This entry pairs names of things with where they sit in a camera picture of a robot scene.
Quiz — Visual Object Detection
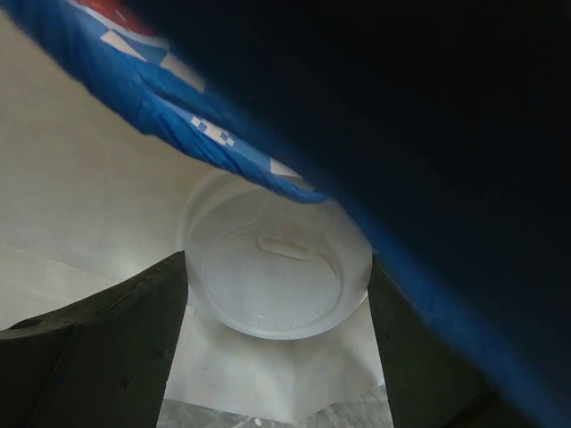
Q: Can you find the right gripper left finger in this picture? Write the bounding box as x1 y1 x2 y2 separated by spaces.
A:
1 251 187 427

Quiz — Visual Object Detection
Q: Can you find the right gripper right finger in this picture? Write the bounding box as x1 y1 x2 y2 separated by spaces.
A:
368 262 534 427

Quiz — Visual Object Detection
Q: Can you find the white plastic cup lid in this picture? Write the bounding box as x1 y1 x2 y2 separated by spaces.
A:
178 170 373 340

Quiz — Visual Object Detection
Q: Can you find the blue checkered paper bag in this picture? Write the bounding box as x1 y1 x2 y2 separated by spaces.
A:
1 1 570 427

